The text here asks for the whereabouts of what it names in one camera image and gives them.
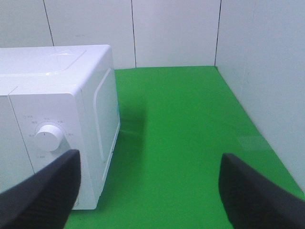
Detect white microwave oven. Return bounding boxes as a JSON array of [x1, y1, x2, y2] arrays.
[[0, 45, 120, 209]]

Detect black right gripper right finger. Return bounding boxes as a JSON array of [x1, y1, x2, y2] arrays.
[[218, 153, 305, 229]]

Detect upper white microwave knob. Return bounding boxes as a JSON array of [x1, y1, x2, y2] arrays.
[[34, 125, 64, 152]]

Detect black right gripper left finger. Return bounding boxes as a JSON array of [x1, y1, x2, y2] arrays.
[[0, 149, 81, 229]]

